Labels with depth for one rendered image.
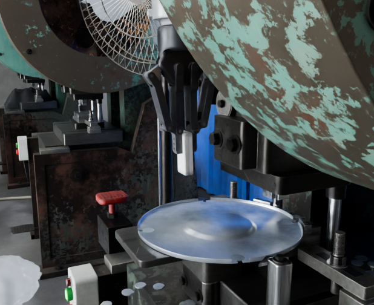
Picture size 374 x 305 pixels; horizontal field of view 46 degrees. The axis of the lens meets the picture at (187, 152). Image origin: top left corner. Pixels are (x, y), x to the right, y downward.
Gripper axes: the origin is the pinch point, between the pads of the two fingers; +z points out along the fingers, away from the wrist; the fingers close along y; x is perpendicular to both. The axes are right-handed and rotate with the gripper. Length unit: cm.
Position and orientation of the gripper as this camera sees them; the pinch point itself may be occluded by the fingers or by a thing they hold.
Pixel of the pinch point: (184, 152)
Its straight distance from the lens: 72.5
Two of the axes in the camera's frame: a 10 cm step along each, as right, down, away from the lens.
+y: -9.0, 1.2, -4.2
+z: 0.3, 9.7, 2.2
